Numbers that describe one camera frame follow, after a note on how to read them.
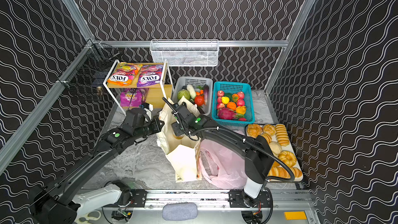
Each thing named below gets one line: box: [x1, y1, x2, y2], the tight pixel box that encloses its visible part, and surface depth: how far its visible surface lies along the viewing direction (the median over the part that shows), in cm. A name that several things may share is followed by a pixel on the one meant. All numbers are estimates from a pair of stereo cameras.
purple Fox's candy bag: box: [136, 64, 164, 88], surface depth 80 cm
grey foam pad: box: [161, 202, 198, 221], surface depth 70 cm
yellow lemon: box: [221, 95, 230, 105], surface depth 108 cm
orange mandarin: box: [226, 101, 237, 111], surface depth 108 cm
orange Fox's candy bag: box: [107, 62, 143, 87], surface depth 80 cm
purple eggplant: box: [203, 84, 210, 106], surface depth 112 cm
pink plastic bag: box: [198, 138, 247, 190], surface depth 76 cm
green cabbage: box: [177, 89, 191, 101], surface depth 108 cm
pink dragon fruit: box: [217, 107, 245, 120], surface depth 100 cm
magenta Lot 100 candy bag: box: [120, 87, 149, 107], surface depth 91 cm
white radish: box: [186, 84, 196, 100], surface depth 113 cm
